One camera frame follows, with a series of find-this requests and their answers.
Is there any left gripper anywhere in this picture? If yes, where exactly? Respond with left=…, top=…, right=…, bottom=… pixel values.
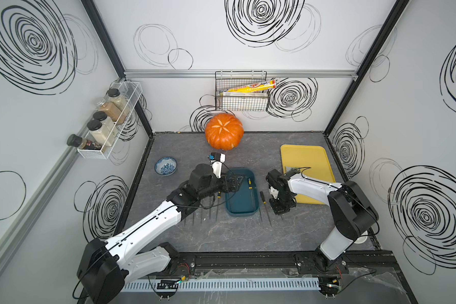
left=197, top=171, right=244, bottom=201

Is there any clear acrylic wall shelf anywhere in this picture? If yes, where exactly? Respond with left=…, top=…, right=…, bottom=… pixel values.
left=77, top=81, right=143, bottom=163

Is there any yellow plastic tray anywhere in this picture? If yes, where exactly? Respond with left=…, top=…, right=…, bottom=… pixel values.
left=280, top=144, right=337, bottom=205

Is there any spice jar brown powder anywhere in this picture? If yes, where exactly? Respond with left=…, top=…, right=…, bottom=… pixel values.
left=98, top=100, right=126, bottom=125

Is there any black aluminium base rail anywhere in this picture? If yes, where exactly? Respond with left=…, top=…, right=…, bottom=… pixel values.
left=154, top=250, right=397, bottom=277

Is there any black yellow file tool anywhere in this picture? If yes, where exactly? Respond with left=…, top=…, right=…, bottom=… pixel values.
left=215, top=192, right=221, bottom=222

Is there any black wire wall basket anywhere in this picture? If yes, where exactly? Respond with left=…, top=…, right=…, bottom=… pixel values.
left=215, top=70, right=269, bottom=111

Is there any orange pumpkin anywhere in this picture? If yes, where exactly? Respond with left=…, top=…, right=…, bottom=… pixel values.
left=205, top=113, right=244, bottom=151

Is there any grey slotted cable duct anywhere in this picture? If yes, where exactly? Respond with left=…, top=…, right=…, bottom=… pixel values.
left=122, top=277, right=320, bottom=293

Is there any spice jar cream powder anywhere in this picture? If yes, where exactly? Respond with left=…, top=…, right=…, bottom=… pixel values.
left=87, top=119, right=114, bottom=147

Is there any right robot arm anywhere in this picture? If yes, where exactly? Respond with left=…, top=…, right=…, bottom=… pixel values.
left=265, top=168, right=379, bottom=267

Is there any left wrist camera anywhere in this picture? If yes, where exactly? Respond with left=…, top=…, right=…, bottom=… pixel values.
left=209, top=152, right=225, bottom=179

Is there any yellow snack package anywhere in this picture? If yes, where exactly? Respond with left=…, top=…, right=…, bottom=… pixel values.
left=224, top=80, right=276, bottom=93

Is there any teal plastic storage box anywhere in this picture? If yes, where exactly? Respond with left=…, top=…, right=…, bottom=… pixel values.
left=225, top=168, right=260, bottom=217

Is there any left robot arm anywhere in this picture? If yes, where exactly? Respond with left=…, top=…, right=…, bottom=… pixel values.
left=77, top=161, right=246, bottom=303

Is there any spice jar white powder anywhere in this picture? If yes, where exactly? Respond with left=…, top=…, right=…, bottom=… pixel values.
left=92, top=111, right=118, bottom=138

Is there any blue white patterned bowl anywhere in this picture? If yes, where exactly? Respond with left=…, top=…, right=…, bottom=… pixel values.
left=154, top=157, right=177, bottom=176

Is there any small dark spice bottle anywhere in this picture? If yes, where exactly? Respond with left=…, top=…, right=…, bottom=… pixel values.
left=67, top=134, right=102, bottom=151

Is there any spice jar beige powder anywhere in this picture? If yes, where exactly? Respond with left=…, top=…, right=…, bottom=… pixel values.
left=106, top=88, right=129, bottom=112

